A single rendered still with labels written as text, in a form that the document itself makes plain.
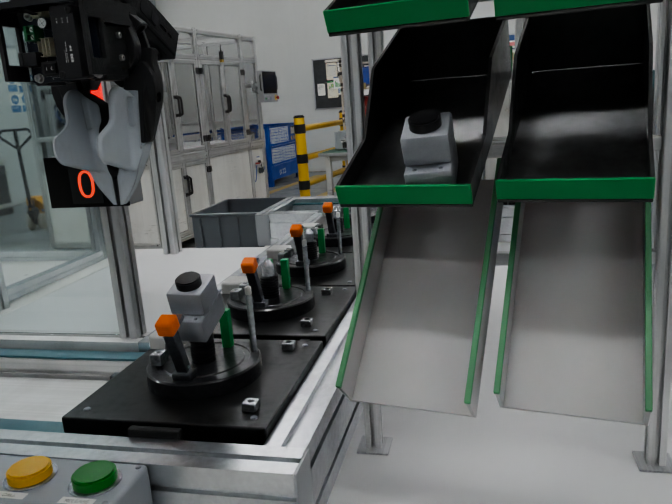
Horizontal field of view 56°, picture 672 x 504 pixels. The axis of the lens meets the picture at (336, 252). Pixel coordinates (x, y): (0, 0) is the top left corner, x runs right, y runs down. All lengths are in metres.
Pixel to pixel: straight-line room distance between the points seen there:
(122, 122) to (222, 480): 0.34
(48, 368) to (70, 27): 0.67
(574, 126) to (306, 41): 11.42
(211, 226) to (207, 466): 2.23
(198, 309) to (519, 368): 0.36
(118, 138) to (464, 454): 0.55
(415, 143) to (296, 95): 11.56
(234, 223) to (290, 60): 9.53
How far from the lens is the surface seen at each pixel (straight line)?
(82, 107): 0.55
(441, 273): 0.70
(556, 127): 0.71
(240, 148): 7.22
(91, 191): 0.93
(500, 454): 0.82
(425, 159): 0.59
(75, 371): 1.04
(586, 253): 0.72
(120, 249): 0.97
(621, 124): 0.71
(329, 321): 0.95
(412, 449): 0.83
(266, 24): 12.42
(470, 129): 0.71
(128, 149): 0.52
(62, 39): 0.49
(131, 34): 0.52
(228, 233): 2.79
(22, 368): 1.08
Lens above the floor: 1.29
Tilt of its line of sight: 13 degrees down
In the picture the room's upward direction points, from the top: 4 degrees counter-clockwise
